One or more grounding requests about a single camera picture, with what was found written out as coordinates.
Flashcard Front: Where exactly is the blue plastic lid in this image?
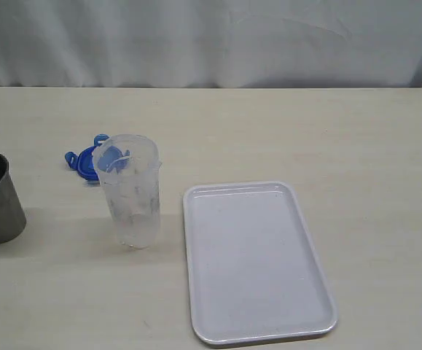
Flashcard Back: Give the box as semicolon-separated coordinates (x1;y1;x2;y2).
65;134;130;182

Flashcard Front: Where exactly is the clear tall plastic container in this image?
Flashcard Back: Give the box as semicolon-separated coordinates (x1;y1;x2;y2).
93;134;162;249

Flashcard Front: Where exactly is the white rectangular plastic tray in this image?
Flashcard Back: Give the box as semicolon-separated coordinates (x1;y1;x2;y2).
183;181;338;347

